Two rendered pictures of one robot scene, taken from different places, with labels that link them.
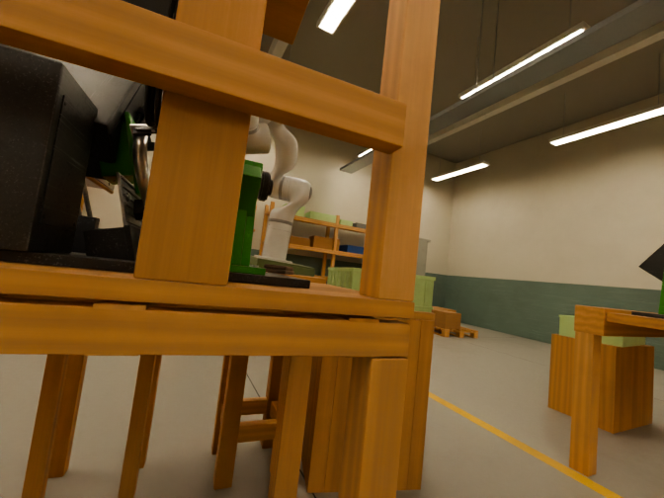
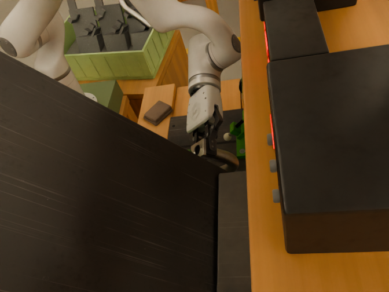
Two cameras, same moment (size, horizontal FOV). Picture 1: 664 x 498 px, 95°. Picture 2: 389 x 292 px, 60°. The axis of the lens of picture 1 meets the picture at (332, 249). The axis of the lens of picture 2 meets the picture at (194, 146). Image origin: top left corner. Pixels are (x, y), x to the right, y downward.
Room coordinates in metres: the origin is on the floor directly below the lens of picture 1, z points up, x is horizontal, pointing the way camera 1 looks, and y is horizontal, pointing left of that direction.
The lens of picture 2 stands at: (0.44, 0.90, 1.82)
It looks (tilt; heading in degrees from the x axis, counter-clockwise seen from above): 50 degrees down; 311
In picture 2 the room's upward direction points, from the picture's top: 21 degrees counter-clockwise
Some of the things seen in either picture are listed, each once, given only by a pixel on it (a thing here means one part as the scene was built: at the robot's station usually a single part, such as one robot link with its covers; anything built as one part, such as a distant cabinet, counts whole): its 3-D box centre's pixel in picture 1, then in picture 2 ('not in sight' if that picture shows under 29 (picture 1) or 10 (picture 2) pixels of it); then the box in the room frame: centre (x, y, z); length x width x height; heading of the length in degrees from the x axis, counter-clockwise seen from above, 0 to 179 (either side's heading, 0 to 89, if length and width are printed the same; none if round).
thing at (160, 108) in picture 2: (278, 269); (157, 112); (1.16, 0.19, 0.91); 0.10 x 0.08 x 0.03; 72
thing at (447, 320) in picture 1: (440, 319); not in sight; (6.35, -2.38, 0.22); 1.20 x 0.81 x 0.44; 21
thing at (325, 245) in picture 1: (328, 264); not in sight; (6.76, 0.04, 1.12); 3.01 x 0.54 x 2.23; 116
